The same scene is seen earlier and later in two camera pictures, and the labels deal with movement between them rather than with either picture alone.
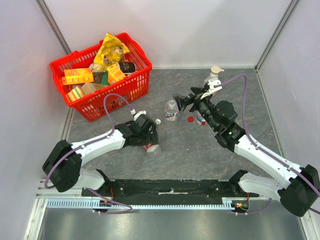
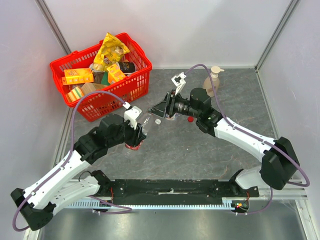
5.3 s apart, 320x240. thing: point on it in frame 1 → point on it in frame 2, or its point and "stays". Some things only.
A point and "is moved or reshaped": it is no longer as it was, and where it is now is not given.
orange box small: [115, 73] stays
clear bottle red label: [152, 148] is moved or reshaped
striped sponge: [75, 93] stays
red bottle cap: [190, 119] stays
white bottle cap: [158, 121] stays
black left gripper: [151, 138] → [137, 136]
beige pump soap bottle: [215, 70] stays
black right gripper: [191, 101] → [170, 107]
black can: [128, 67] stays
